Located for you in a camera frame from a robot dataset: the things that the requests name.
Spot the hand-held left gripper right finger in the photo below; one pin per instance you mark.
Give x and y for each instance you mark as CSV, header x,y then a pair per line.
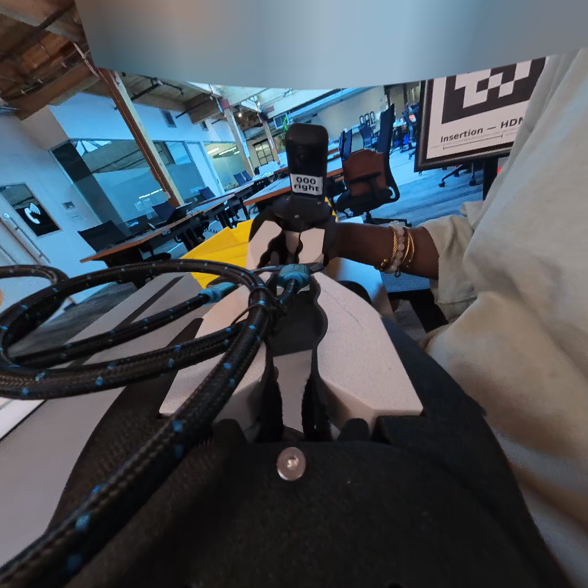
x,y
367,367

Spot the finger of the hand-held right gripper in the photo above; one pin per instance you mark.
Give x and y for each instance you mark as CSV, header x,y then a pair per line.
x,y
312,246
259,246

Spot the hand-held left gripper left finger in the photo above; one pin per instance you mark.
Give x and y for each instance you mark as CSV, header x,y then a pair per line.
x,y
177,397

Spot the yellow plastic bin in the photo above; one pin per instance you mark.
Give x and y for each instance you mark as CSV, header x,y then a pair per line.
x,y
220,248

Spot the person's right forearm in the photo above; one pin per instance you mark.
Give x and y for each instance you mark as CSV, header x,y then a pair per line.
x,y
425,252

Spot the person's right hand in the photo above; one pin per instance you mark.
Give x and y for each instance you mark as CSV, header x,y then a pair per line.
x,y
353,246

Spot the wooden office desk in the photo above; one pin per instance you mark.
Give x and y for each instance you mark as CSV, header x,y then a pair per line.
x,y
285,188
138,239

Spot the brown black office chair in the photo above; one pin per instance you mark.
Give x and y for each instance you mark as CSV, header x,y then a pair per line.
x,y
367,170

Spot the framed printed tag sign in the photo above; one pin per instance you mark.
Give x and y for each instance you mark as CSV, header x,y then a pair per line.
x,y
477,133

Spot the phone booth window sign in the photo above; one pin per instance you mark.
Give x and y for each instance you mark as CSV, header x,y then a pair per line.
x,y
36,218

